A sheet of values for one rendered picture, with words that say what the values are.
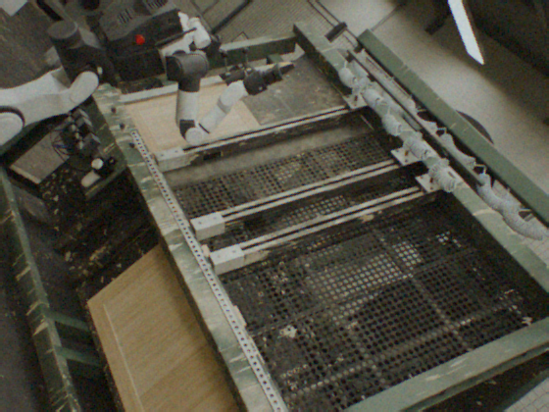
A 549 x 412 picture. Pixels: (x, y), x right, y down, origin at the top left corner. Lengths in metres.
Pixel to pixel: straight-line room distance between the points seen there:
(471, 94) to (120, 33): 6.71
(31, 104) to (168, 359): 1.15
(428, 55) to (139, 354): 7.48
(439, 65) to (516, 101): 1.32
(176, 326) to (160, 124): 1.00
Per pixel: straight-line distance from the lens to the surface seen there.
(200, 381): 2.53
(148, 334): 2.73
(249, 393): 2.13
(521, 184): 3.26
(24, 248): 3.10
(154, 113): 3.14
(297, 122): 3.06
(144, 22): 2.57
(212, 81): 3.31
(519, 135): 8.25
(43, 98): 2.70
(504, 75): 8.86
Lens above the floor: 1.52
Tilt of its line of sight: 7 degrees down
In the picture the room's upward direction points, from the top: 51 degrees clockwise
